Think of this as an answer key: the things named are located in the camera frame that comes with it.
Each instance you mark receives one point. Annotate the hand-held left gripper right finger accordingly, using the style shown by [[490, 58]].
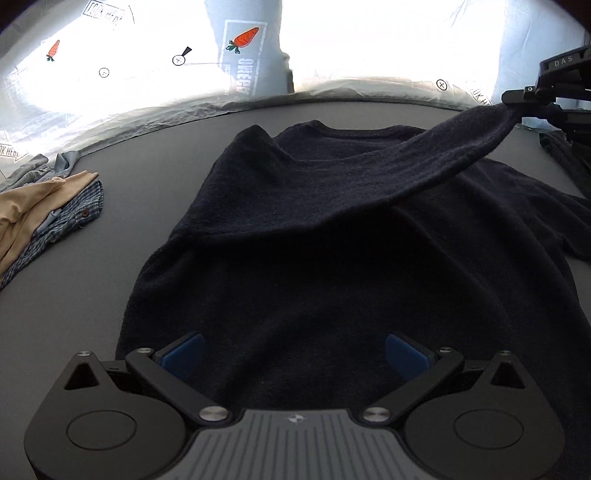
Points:
[[406, 355]]

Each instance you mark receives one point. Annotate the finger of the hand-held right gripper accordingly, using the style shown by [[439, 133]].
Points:
[[519, 95]]

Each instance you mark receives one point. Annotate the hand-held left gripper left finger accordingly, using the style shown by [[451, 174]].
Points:
[[184, 355]]

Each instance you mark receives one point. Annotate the dark navy sweater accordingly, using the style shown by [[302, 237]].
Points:
[[323, 207]]

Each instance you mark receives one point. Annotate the black cloth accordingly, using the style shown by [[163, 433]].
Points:
[[572, 161]]

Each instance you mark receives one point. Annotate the beige garment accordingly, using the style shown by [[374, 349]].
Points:
[[32, 203]]

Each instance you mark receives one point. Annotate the grey-blue garment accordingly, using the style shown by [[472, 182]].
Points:
[[51, 166]]

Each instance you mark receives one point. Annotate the white carrot-printed plastic sheet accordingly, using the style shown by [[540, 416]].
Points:
[[138, 69]]

